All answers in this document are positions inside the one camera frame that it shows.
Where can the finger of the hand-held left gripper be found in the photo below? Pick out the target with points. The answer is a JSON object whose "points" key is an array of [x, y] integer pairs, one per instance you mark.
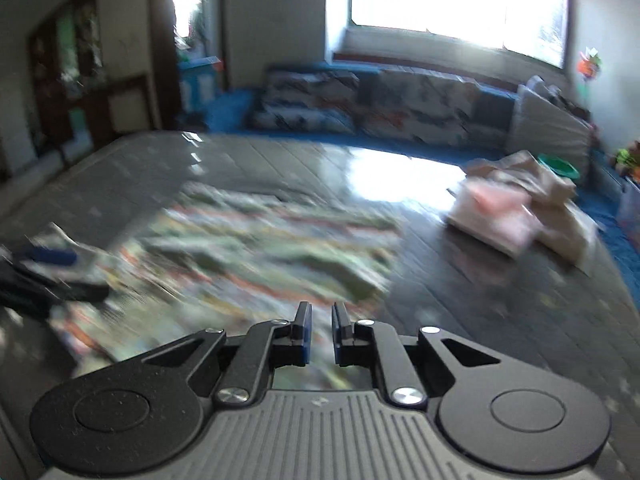
{"points": [[55, 291], [52, 256]]}

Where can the clear plastic storage bin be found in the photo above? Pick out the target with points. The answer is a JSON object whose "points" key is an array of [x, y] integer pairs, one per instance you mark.
{"points": [[629, 205]]}

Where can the white folded mattress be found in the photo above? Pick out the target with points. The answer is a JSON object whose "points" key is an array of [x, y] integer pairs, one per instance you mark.
{"points": [[545, 120]]}

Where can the pile of folded clothes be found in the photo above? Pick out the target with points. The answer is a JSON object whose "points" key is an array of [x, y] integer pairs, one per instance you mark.
{"points": [[555, 200]]}

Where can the pink folded cloth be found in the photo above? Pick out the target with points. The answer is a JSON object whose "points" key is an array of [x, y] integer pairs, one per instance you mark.
{"points": [[500, 210]]}

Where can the green and orange toy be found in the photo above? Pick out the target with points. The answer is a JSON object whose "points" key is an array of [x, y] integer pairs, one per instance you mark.
{"points": [[627, 157]]}

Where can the bright window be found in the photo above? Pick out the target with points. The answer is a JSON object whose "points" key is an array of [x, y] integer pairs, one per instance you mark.
{"points": [[450, 0]]}

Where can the dark wooden cabinet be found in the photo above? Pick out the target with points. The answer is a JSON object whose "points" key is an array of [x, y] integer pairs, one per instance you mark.
{"points": [[75, 70]]}

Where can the blue floor mat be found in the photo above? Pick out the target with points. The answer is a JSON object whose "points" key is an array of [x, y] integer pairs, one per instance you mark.
{"points": [[227, 110]]}

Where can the colourful patterned cloth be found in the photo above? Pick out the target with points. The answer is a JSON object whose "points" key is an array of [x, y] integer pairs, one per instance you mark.
{"points": [[260, 250]]}

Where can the colourful pinwheel toy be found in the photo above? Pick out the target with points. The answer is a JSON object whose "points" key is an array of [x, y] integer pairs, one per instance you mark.
{"points": [[589, 64]]}

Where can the patterned sofa with cushions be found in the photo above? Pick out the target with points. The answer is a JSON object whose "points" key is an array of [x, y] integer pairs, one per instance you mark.
{"points": [[380, 102]]}

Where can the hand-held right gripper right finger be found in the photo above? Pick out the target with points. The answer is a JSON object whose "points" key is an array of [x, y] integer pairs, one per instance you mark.
{"points": [[338, 336]]}

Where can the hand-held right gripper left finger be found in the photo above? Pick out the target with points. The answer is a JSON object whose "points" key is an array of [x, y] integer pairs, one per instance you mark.
{"points": [[306, 335]]}

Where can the green plastic basin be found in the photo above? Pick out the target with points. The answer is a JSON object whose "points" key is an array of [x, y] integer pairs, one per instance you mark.
{"points": [[560, 165]]}

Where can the blue storage box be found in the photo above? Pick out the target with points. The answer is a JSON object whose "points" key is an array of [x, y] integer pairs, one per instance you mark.
{"points": [[197, 87]]}

